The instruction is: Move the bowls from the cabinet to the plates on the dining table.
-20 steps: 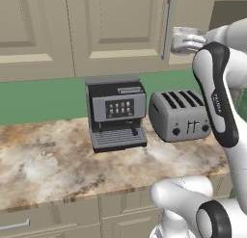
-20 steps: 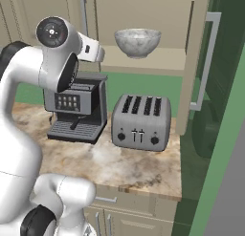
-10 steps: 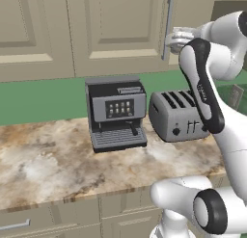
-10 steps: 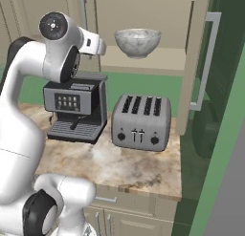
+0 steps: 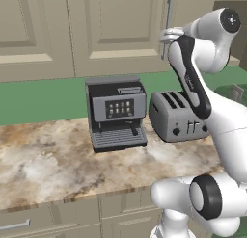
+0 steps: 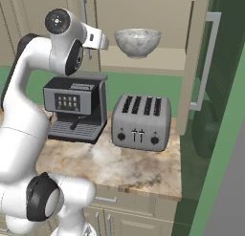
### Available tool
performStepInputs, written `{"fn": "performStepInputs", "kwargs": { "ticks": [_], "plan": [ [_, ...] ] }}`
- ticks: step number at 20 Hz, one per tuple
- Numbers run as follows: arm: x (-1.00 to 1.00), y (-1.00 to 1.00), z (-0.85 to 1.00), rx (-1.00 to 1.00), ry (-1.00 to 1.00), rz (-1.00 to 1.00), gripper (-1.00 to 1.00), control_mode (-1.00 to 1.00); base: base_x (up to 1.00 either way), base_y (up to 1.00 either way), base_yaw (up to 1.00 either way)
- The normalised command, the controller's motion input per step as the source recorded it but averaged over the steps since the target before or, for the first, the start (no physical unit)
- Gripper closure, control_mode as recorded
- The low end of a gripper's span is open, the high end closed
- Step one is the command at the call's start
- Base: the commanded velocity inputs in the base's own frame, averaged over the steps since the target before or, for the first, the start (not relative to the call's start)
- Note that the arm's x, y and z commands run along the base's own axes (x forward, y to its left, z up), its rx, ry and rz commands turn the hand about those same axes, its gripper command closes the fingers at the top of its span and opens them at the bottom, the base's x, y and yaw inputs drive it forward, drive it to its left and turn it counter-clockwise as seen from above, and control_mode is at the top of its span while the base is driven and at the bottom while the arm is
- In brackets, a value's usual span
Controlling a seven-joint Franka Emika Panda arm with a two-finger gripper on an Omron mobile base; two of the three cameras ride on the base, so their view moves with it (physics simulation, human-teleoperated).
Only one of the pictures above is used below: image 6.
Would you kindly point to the grey marble bowl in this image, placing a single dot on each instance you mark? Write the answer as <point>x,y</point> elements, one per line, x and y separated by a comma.
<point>137,42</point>

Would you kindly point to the beige open wall cabinet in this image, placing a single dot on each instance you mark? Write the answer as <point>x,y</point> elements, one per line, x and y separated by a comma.
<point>143,10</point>

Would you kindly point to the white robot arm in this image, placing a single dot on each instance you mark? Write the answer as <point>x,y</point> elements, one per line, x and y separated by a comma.
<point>22,134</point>

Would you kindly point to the silver four-slot toaster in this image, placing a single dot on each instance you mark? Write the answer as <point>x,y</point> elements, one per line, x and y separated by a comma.
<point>140,125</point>

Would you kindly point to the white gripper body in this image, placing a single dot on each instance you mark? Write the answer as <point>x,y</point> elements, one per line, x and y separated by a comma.
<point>102,40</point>

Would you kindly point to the beige wall cabinet run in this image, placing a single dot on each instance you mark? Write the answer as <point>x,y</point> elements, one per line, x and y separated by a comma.
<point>28,13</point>

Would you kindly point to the grey black coffee machine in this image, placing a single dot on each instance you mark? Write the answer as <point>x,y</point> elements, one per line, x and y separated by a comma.
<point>76,101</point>

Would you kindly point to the beige drawer front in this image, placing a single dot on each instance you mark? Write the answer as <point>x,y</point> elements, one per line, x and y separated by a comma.
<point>143,201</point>

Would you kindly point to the beige base cabinet door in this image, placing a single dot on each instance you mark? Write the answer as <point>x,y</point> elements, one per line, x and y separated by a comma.
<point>92,220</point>
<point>140,225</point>

